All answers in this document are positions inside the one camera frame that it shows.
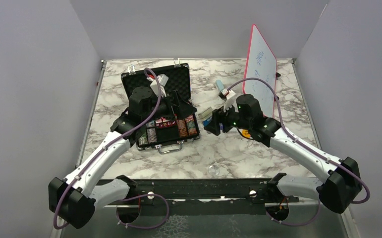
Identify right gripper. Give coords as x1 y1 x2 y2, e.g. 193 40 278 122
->
205 100 252 136

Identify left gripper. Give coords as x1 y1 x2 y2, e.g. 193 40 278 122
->
143 90 197 124

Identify blue boxed card deck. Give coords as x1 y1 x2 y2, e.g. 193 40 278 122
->
198 107 213 127

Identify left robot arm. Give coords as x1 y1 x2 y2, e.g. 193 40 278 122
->
48 86 197 229

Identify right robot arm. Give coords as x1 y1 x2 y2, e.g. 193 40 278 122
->
204 94 363 214

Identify black poker case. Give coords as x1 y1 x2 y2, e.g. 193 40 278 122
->
111 63 200 150

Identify red dice in case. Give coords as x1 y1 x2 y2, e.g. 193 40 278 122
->
156 121 176 128

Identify purple red chip row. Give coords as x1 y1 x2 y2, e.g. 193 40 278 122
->
185 115 198 136

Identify orange chip row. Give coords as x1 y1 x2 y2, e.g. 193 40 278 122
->
176 119 188 137

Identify orange big blind button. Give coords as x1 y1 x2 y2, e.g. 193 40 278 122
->
241 129 251 138

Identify light blue eraser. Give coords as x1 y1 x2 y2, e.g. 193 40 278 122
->
215 80 225 93

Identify blue brown chip row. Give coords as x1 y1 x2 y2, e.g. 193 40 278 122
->
146 120 157 143

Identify green chip row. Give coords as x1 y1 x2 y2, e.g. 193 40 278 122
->
137 133 148 146

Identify pink framed whiteboard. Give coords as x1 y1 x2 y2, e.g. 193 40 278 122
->
242 24 277 117

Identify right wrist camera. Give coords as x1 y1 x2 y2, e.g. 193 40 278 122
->
219 89 237 112

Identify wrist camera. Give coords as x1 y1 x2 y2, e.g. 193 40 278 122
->
219 89 237 112
147 74 169 97

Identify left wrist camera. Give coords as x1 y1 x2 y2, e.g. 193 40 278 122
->
147 74 169 97

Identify aluminium rail frame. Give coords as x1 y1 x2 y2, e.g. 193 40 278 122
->
49 178 351 238

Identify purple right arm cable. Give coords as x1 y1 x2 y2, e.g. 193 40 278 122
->
219 77 371 227

